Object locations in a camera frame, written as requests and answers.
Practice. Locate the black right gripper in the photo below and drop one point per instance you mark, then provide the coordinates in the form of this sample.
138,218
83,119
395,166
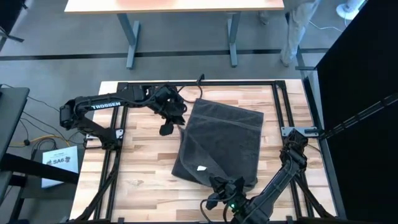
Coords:
236,196

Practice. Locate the black partition base bar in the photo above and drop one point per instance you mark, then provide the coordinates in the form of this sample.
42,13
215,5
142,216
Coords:
301,62

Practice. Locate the white floor fan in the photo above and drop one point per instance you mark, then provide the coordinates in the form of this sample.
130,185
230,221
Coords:
348,9

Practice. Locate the black side desk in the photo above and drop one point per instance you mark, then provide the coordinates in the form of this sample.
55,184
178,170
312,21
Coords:
11,112

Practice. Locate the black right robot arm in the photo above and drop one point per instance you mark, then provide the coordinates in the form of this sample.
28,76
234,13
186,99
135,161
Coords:
280,180

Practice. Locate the dark grey terry towel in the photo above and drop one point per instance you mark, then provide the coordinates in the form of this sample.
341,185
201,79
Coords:
224,137

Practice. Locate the black aluminium table frame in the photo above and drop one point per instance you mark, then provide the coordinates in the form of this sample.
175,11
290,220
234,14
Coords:
242,83

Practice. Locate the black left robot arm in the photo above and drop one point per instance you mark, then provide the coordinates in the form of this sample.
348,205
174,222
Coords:
105,105

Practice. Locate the black partition panel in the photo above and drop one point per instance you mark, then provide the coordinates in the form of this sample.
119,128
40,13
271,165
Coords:
367,62

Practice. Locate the black desk crossbar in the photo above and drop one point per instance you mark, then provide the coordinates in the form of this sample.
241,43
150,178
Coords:
37,169

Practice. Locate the black stand leg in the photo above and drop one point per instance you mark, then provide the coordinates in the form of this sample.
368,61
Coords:
12,38

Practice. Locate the black table camera mount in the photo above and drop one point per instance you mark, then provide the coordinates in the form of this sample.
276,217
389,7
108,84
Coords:
201,78

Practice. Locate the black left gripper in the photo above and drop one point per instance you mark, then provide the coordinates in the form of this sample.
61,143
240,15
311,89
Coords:
166,101

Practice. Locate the grey desk leg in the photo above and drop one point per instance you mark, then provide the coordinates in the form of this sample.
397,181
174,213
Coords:
132,40
233,40

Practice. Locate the person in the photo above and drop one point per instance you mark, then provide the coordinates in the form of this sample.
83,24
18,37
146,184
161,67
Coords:
295,31

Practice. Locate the white paper sign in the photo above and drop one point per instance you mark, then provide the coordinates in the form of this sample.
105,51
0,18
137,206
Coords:
62,168

